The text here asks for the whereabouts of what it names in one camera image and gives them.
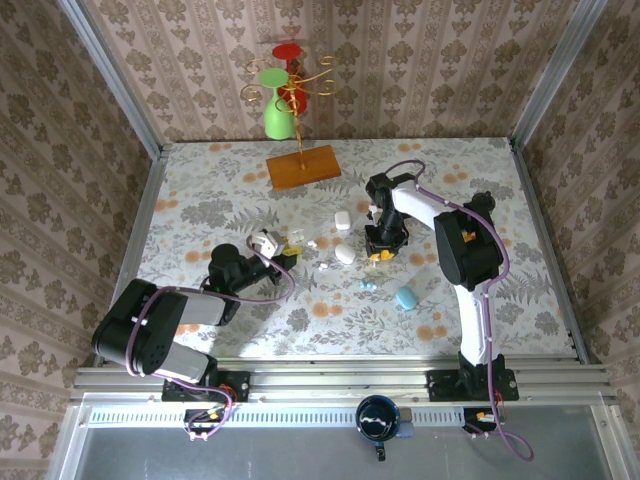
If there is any grey metal sheet panel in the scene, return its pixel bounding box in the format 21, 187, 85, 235
49, 424, 621, 480

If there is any dark blue mug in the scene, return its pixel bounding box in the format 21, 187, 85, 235
354, 394, 401, 462

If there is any aluminium frame post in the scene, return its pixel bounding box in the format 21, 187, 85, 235
57, 0, 166, 160
509, 0, 604, 151

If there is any blue oval earbud case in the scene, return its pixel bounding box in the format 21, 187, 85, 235
394, 285, 419, 311

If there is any aluminium table side rail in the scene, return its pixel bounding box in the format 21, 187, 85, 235
507, 137, 604, 366
47, 144, 171, 480

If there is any wooden stand with wire tree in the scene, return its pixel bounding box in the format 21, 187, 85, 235
239, 54, 344, 192

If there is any red plastic wine glass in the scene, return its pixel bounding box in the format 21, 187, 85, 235
272, 42, 309, 116

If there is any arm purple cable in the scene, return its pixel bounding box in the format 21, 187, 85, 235
124, 234, 297, 416
367, 159, 535, 462

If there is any green plastic wine glass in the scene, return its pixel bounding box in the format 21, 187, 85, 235
256, 67, 294, 141

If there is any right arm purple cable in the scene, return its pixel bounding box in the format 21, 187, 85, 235
367, 159, 535, 462

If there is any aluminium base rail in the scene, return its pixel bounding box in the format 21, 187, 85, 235
69, 355, 619, 406

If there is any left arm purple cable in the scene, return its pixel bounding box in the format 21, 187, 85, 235
124, 234, 297, 416

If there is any slotted metal cable tray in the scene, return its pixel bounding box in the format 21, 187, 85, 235
87, 407, 474, 429

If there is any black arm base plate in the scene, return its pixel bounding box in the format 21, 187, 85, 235
427, 368, 520, 404
162, 370, 251, 404

